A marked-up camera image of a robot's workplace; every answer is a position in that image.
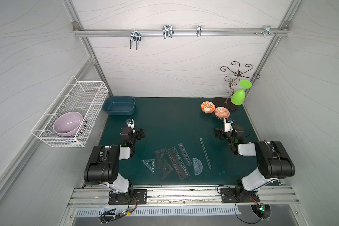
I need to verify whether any green plastic goblet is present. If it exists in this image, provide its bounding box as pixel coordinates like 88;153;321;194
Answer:
231;80;252;105

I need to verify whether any thin clear straight ruler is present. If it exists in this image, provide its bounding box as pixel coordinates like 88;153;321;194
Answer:
199;138;212;169

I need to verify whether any dark triangle ruler lower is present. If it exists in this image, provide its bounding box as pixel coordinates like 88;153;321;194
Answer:
162;160;173;179

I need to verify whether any dark triangle ruler upper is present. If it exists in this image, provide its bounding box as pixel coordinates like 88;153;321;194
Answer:
155;148;166;167

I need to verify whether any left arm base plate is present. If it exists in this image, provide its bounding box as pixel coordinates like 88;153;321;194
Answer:
108;189;148;205

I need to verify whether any dark triangle ruler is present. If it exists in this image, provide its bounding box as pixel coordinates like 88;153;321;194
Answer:
162;160;173;179
155;148;166;167

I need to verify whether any metal hook left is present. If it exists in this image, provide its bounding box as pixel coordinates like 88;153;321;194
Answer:
130;31;142;50

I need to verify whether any brown metal cup stand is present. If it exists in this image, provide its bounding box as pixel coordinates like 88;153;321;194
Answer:
213;61;253;111

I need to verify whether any aluminium rail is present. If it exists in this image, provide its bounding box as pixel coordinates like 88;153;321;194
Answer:
73;27;291;38
67;185;300;208

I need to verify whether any white cable duct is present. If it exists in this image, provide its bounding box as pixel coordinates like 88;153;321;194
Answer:
76;205;242;218

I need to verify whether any metal hook small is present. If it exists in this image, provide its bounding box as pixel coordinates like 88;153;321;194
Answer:
196;25;202;37

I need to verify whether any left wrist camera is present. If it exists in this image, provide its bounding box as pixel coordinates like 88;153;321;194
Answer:
126;119;135;130

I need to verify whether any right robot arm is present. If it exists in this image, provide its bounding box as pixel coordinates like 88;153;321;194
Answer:
214;127;296;193

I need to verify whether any orange patterned bowl left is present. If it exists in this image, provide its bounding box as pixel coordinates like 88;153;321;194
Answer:
201;101;216;114

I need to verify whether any white wire basket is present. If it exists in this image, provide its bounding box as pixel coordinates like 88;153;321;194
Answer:
31;76;108;148

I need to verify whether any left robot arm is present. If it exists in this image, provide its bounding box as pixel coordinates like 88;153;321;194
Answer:
83;127;145;194

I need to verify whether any lilac bowl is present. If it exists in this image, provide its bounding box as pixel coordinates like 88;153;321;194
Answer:
53;112;83;137

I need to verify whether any aluminium top rail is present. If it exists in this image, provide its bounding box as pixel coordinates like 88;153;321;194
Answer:
73;27;291;38

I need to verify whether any stencil ruler narrow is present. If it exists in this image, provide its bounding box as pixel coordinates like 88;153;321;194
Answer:
178;143;192;166

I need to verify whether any blue plastic storage box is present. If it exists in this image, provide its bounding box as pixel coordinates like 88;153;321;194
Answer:
103;96;136;116

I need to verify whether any clear protractor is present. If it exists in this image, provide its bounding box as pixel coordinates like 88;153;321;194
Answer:
193;158;203;176

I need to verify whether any clear triangle ruler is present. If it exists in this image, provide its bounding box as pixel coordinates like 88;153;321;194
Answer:
141;159;155;174

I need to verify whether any metal hook middle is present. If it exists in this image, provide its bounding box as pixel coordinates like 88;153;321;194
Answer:
162;25;174;39

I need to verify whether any metal hook right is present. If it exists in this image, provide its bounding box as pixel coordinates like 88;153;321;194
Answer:
254;26;280;37

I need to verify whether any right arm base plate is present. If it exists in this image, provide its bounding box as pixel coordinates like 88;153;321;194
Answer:
218;187;260;203

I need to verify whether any aluminium front rail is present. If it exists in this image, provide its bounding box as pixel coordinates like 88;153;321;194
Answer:
67;185;300;208

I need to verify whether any stencil ruler large dark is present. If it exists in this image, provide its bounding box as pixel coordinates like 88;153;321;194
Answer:
166;147;190;180

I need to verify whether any green table mat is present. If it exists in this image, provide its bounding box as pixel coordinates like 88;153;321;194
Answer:
84;96;280;186

